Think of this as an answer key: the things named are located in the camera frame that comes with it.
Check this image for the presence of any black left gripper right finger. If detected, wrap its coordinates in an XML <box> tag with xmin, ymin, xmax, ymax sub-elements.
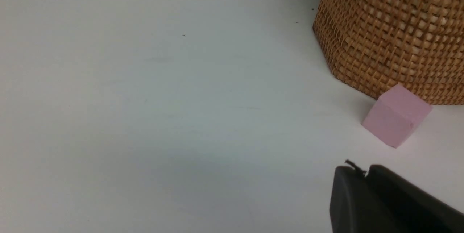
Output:
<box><xmin>366</xmin><ymin>164</ymin><xmax>464</xmax><ymax>233</ymax></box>

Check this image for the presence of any light pink foam cube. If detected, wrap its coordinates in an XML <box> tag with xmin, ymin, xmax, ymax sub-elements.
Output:
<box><xmin>362</xmin><ymin>84</ymin><xmax>432</xmax><ymax>148</ymax></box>

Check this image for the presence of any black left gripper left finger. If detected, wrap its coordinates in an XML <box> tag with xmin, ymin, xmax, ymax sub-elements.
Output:
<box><xmin>329</xmin><ymin>160</ymin><xmax>399</xmax><ymax>233</ymax></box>

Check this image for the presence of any woven wicker basket green lining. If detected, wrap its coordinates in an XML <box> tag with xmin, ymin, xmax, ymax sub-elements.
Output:
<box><xmin>313</xmin><ymin>0</ymin><xmax>464</xmax><ymax>105</ymax></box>

